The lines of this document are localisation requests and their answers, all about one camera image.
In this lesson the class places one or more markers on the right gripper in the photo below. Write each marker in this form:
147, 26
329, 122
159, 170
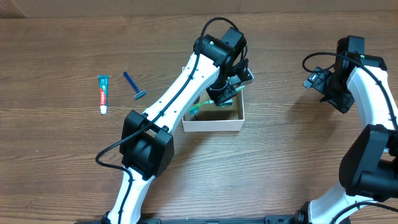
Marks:
342, 102

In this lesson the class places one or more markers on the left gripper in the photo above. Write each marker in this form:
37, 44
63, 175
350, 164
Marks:
221, 92

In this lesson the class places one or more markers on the green white toothbrush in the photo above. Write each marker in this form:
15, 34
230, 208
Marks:
210, 106

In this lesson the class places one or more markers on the blue disposable razor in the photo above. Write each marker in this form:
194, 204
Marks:
139, 93

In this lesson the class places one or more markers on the Colgate toothpaste tube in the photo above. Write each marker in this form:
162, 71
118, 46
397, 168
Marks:
103, 87

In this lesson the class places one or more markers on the green white soap bar box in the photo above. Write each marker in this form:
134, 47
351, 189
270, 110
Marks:
226, 103

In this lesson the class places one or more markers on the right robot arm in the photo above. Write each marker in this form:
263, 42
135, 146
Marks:
368, 171

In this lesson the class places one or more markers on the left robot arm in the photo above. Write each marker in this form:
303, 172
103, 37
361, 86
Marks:
217, 67

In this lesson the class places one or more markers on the white open cardboard box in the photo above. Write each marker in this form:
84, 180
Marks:
214, 121

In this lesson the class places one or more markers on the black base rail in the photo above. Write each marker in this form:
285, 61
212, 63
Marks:
268, 219

